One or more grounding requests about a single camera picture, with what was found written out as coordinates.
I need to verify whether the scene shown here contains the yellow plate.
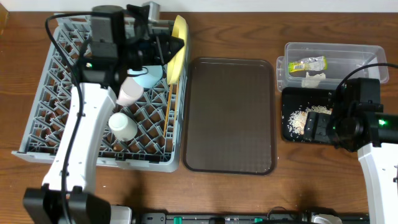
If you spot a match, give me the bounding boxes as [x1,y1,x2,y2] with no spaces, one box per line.
[167,15,188,85]

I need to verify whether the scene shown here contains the light blue bowl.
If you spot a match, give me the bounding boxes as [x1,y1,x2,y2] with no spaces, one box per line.
[127,65,164,88]

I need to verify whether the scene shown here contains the wooden chopstick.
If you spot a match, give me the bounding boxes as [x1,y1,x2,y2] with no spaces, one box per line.
[164,84,174,138]
[174,80,180,130]

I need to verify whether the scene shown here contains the white pink bowl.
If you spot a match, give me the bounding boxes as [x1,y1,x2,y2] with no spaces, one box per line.
[116,77,144,106]

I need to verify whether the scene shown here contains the orange green snack wrapper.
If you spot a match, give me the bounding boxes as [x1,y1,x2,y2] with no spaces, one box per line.
[288,56,328,73]

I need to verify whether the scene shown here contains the white pink cup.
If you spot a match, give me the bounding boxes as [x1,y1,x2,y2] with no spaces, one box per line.
[108,113,138,141]

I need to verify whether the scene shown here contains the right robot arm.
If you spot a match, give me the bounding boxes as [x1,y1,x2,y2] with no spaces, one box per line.
[303,78,397,223]

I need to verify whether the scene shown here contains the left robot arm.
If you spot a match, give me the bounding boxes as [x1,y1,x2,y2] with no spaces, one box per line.
[23,4,188,223]

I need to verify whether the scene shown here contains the spilled rice food waste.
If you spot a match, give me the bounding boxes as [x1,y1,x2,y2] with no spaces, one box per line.
[287,106,332,136]

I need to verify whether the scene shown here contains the black waste tray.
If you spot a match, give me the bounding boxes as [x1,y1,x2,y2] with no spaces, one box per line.
[280,86,358,147]

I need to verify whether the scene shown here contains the crumpled white tissue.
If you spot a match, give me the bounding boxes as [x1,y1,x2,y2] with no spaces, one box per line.
[301,72,326,88]

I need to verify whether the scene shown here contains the clear plastic bin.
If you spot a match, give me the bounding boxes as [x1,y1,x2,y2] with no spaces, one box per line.
[276,42,387,91]

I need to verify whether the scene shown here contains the dark brown serving tray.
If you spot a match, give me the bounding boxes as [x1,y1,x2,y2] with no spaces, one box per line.
[182,57,277,175]

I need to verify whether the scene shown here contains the grey plastic dish rack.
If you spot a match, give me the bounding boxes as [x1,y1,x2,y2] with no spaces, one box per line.
[11,12,191,173]

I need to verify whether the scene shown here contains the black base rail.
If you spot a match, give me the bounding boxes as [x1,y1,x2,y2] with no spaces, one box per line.
[132,207,370,224]

